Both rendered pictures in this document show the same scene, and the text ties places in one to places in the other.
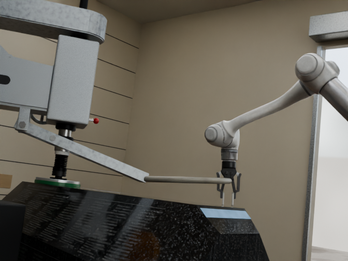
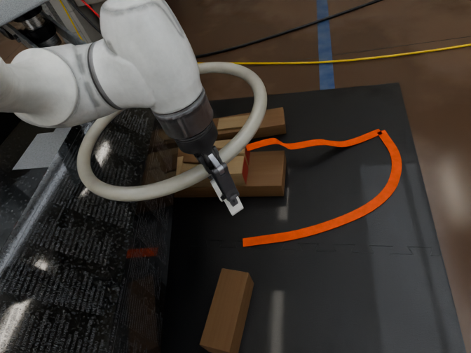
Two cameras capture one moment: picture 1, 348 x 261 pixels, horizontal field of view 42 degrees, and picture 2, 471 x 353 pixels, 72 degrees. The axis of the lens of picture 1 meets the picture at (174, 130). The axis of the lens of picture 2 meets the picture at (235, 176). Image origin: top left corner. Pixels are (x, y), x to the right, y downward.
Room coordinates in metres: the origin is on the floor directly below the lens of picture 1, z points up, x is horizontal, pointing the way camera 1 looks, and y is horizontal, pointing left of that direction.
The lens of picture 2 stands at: (2.35, -0.75, 1.37)
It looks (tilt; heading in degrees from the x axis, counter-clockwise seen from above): 48 degrees down; 74
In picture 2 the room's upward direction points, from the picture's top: 21 degrees counter-clockwise
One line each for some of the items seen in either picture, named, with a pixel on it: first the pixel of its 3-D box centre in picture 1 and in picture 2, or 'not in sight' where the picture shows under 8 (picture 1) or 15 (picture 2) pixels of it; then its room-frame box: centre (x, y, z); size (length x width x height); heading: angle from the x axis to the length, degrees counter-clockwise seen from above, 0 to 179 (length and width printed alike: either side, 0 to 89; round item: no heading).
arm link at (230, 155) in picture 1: (229, 155); (183, 111); (2.43, -0.31, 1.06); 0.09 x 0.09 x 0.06
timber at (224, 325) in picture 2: not in sight; (228, 311); (2.28, -0.23, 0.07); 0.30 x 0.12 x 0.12; 43
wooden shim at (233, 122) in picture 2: not in sight; (237, 122); (2.89, 0.69, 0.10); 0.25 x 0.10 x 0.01; 143
